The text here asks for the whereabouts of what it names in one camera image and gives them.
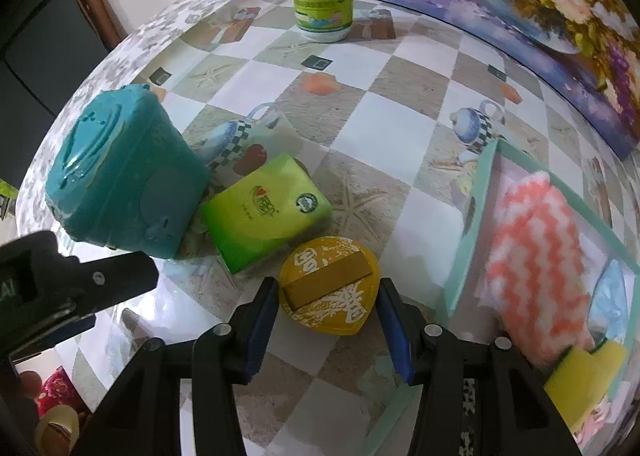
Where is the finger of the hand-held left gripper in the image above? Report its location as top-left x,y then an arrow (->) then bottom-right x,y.
10,313 -> 97,363
74,251 -> 160,310

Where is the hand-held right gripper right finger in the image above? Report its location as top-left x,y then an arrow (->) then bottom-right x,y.
376,277 -> 583,456

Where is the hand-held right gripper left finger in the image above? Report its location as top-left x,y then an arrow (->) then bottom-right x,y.
70,277 -> 280,456

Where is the yellow heart-shaped box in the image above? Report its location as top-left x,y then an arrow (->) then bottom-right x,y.
278,236 -> 381,336

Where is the white storage box teal trim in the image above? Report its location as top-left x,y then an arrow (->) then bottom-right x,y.
365,139 -> 640,456

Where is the pink white striped cloth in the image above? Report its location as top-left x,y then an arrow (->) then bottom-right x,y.
482,171 -> 596,367

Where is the yellow sponge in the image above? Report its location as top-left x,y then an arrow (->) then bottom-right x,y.
544,340 -> 628,429

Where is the blue face mask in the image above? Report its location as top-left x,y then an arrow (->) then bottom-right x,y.
590,260 -> 630,342

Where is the red floral fabric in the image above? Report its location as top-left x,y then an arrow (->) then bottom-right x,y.
37,365 -> 81,412

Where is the teal plastic wipes box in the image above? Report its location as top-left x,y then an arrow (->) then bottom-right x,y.
44,85 -> 212,259

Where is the leopard print scrunchie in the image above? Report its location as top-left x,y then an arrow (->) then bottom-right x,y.
460,378 -> 481,456

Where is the green tissue packet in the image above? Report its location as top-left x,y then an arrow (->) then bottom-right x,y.
199,153 -> 333,274

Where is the dark cabinet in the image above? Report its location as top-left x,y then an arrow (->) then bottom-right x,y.
0,0 -> 126,187

